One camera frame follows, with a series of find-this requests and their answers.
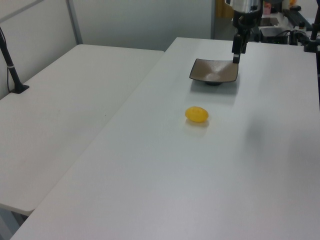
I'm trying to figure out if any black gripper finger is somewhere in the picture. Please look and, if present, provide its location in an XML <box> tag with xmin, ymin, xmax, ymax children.
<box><xmin>231</xmin><ymin>34</ymin><xmax>243</xmax><ymax>64</ymax></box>
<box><xmin>240</xmin><ymin>29</ymin><xmax>250</xmax><ymax>55</ymax></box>

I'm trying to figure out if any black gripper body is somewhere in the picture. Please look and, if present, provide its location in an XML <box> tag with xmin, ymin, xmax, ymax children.
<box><xmin>232</xmin><ymin>10</ymin><xmax>263</xmax><ymax>38</ymax></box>

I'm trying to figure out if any yellow potato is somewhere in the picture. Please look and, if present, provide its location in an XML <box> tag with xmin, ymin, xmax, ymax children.
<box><xmin>184</xmin><ymin>106</ymin><xmax>210</xmax><ymax>124</ymax></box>

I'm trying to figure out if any brown square ceramic plate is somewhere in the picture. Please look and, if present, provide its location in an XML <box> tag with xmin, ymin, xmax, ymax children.
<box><xmin>189</xmin><ymin>58</ymin><xmax>240</xmax><ymax>87</ymax></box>

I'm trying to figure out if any light wooden cabinet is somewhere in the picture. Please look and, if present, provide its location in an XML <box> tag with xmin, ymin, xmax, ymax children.
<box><xmin>215</xmin><ymin>0</ymin><xmax>234</xmax><ymax>19</ymax></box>

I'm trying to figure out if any black electronics box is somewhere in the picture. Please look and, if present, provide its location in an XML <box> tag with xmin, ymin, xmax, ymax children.
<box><xmin>259</xmin><ymin>26</ymin><xmax>291</xmax><ymax>45</ymax></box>

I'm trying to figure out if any black clamp stand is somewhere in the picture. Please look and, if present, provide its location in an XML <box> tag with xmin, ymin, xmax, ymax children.
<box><xmin>303</xmin><ymin>22</ymin><xmax>320</xmax><ymax>53</ymax></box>

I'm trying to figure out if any black equipment rail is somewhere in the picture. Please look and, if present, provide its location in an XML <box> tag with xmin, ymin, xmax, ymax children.
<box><xmin>282</xmin><ymin>4</ymin><xmax>314</xmax><ymax>29</ymax></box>

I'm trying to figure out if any grey partition frame post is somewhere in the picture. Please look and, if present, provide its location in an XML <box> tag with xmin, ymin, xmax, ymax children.
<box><xmin>65</xmin><ymin>0</ymin><xmax>84</xmax><ymax>46</ymax></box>

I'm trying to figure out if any black camera stand pole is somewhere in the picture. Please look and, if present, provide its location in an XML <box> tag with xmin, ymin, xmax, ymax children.
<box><xmin>0</xmin><ymin>25</ymin><xmax>30</xmax><ymax>95</ymax></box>

